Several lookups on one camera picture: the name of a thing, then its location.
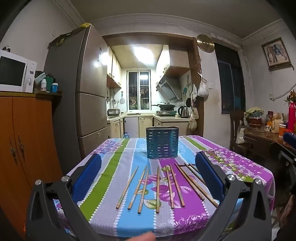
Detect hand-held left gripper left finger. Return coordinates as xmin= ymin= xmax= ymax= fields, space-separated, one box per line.
xmin=25 ymin=152 xmax=103 ymax=241

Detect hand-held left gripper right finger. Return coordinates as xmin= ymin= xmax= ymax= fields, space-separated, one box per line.
xmin=195 ymin=150 xmax=273 ymax=241

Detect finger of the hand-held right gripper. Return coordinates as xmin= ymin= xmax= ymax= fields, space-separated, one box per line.
xmin=284 ymin=132 xmax=296 ymax=146
xmin=279 ymin=148 xmax=296 ymax=167

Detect bunch of wooden chopsticks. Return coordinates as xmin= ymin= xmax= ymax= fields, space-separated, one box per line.
xmin=116 ymin=162 xmax=219 ymax=214

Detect blue slotted utensil holder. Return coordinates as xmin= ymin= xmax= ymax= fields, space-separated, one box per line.
xmin=146 ymin=126 xmax=179 ymax=160

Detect person's left hand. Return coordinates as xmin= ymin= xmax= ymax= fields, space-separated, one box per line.
xmin=129 ymin=232 xmax=156 ymax=241

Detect red thermos flask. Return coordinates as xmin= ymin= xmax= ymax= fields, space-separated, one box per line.
xmin=287 ymin=101 xmax=296 ymax=132

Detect striped floral tablecloth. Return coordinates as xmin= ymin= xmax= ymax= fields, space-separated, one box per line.
xmin=52 ymin=135 xmax=275 ymax=239

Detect dark wooden side table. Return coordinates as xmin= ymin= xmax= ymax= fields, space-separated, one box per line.
xmin=243 ymin=126 xmax=296 ymax=163

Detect bunch of yellow flowers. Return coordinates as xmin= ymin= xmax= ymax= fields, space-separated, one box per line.
xmin=284 ymin=89 xmax=296 ymax=103

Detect basket of vegetables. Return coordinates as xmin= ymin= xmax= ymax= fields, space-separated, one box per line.
xmin=245 ymin=107 xmax=265 ymax=127

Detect dark wooden chair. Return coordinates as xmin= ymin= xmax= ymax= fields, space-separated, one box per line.
xmin=230 ymin=110 xmax=252 ymax=158

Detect hanging cloth bags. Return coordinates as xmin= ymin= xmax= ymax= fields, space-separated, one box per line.
xmin=188 ymin=108 xmax=199 ymax=131

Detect cream lower kitchen cabinets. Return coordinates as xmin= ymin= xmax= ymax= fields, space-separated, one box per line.
xmin=107 ymin=115 xmax=153 ymax=139

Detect cream kitchen cabinets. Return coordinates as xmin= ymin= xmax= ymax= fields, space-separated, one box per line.
xmin=107 ymin=115 xmax=153 ymax=139
xmin=107 ymin=47 xmax=122 ymax=88

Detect orange wooden cabinet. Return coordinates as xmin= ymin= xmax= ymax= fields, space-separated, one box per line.
xmin=0 ymin=91 xmax=63 ymax=239

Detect steel electric kettle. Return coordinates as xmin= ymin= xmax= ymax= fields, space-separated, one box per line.
xmin=178 ymin=105 xmax=189 ymax=118

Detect black wok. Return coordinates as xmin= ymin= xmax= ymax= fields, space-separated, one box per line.
xmin=151 ymin=102 xmax=176 ymax=110

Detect dark room window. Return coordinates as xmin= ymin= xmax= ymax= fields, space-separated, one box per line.
xmin=214 ymin=43 xmax=245 ymax=114

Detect framed elephant picture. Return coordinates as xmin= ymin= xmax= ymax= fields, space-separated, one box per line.
xmin=261 ymin=37 xmax=291 ymax=70

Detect hanging white plastic bag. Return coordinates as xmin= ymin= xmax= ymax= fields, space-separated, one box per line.
xmin=197 ymin=77 xmax=210 ymax=98

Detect steel range hood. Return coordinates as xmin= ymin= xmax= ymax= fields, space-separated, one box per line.
xmin=156 ymin=75 xmax=183 ymax=102

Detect grey refrigerator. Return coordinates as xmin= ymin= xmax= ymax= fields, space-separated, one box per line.
xmin=44 ymin=24 xmax=110 ymax=160

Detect barred kitchen window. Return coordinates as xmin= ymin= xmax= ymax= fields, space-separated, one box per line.
xmin=127 ymin=71 xmax=151 ymax=110

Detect green container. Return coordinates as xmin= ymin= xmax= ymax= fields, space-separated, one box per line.
xmin=45 ymin=75 xmax=55 ymax=92

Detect cream upper kitchen cabinets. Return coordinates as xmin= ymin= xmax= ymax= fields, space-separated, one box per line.
xmin=107 ymin=47 xmax=122 ymax=88

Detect white microwave oven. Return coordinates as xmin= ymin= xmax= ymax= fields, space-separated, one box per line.
xmin=0 ymin=50 xmax=37 ymax=93

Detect kitchen ceiling light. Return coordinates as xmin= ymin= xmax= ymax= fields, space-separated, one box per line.
xmin=133 ymin=45 xmax=155 ymax=63

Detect round gold wall clock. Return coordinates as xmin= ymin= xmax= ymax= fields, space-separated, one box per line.
xmin=196 ymin=34 xmax=214 ymax=53

